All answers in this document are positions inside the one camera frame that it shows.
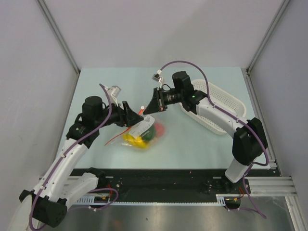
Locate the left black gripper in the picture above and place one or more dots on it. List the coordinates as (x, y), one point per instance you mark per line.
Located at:
(126, 117)

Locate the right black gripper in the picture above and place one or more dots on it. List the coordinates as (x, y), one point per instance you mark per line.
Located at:
(158, 103)

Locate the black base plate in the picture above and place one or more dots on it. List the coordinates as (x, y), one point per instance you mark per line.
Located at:
(173, 185)

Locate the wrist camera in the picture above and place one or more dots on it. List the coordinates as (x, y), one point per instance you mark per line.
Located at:
(158, 78)
(114, 91)

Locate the green fake pepper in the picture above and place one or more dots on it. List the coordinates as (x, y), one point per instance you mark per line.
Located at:
(149, 134)

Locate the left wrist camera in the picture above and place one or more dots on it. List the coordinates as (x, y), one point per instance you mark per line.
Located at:
(114, 91)

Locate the yellow fake bananas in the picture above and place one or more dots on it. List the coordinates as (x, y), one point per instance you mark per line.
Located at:
(136, 142)

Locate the clear zip top bag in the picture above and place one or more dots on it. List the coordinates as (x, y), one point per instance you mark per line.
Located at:
(136, 131)

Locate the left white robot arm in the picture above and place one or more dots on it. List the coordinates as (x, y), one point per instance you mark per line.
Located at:
(50, 200)

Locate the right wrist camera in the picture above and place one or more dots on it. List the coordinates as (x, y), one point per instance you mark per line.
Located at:
(158, 78)

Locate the white cable duct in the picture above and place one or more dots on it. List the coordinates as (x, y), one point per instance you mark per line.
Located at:
(218, 200)

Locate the aluminium frame rail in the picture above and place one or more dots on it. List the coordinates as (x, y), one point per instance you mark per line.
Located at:
(271, 186)

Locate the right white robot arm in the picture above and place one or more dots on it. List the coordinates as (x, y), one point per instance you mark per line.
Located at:
(249, 139)

